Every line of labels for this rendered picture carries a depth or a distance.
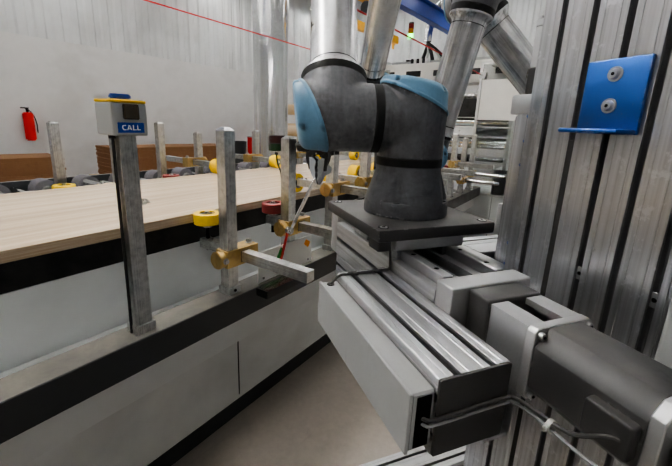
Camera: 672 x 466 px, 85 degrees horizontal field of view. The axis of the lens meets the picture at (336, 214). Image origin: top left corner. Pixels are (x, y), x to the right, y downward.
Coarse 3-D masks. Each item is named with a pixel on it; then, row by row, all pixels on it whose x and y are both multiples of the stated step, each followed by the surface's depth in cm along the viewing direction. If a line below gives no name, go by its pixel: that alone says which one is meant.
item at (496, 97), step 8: (488, 80) 309; (496, 80) 306; (504, 80) 302; (488, 88) 310; (496, 88) 307; (504, 88) 303; (512, 88) 300; (488, 96) 311; (496, 96) 308; (504, 96) 304; (512, 96) 301; (480, 104) 316; (488, 104) 312; (496, 104) 309; (504, 104) 305; (480, 112) 317; (488, 112) 314; (496, 112) 310; (504, 112) 307; (512, 120) 304
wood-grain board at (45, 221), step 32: (352, 160) 307; (32, 192) 136; (64, 192) 138; (96, 192) 140; (160, 192) 145; (192, 192) 147; (256, 192) 153; (0, 224) 96; (32, 224) 97; (64, 224) 98; (96, 224) 99; (160, 224) 106; (0, 256) 78; (32, 256) 82
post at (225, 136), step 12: (216, 132) 96; (228, 132) 96; (216, 144) 97; (228, 144) 96; (216, 156) 98; (228, 156) 97; (228, 168) 98; (228, 180) 98; (228, 192) 99; (228, 204) 100; (228, 216) 100; (228, 228) 101; (228, 240) 102; (228, 276) 104
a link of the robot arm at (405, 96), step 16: (384, 80) 61; (400, 80) 58; (416, 80) 57; (432, 80) 58; (384, 96) 58; (400, 96) 59; (416, 96) 58; (432, 96) 58; (384, 112) 58; (400, 112) 58; (416, 112) 58; (432, 112) 59; (448, 112) 62; (384, 128) 59; (400, 128) 59; (416, 128) 59; (432, 128) 59; (384, 144) 61; (400, 144) 60; (416, 144) 60; (432, 144) 60
